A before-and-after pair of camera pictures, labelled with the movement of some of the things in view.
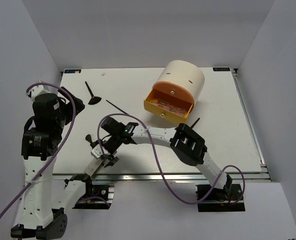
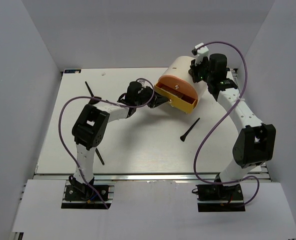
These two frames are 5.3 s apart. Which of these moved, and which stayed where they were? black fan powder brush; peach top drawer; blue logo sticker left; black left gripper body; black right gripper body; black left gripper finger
Moved: peach top drawer; black left gripper body; black left gripper finger; black right gripper body
Stayed: blue logo sticker left; black fan powder brush
